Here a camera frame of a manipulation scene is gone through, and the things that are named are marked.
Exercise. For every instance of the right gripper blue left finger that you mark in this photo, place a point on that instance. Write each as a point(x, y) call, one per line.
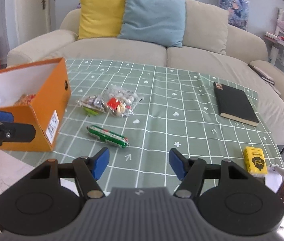
point(88, 170)

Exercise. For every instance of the orange peanut snack packet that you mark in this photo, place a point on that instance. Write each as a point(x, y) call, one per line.
point(25, 100)

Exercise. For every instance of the book on sofa arm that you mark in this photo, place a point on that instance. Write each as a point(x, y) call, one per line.
point(262, 74)

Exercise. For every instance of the white door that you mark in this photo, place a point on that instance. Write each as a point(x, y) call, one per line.
point(26, 19)

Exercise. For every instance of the light blue cushion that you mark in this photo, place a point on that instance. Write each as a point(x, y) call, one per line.
point(161, 22)

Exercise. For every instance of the beige sofa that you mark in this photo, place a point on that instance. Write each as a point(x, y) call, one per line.
point(242, 48)

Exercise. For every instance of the green sausage stick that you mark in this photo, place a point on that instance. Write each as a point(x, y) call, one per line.
point(107, 136)

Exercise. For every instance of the orange cardboard box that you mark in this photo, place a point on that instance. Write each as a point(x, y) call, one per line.
point(36, 93)

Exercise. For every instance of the black notebook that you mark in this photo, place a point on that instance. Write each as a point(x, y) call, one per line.
point(233, 104)

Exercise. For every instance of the green label snack packet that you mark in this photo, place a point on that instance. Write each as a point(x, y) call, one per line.
point(92, 105)

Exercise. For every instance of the beige back cushion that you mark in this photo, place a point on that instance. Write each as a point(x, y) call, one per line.
point(206, 27)

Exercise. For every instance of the yellow cushion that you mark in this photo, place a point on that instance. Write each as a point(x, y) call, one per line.
point(100, 18)

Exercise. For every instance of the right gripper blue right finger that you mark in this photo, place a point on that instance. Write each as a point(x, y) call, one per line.
point(190, 172)

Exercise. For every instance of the green checkered tablecloth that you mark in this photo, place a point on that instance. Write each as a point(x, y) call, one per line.
point(178, 110)

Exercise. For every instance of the yellow small box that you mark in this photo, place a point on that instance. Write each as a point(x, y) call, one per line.
point(255, 161)

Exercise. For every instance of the clear packet red label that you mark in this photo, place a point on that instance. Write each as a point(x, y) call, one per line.
point(118, 108)

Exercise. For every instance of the clear nuts packet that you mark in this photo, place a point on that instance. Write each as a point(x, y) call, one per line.
point(127, 96)

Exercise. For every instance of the blue patterned cushion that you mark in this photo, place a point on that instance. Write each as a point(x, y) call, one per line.
point(238, 12)

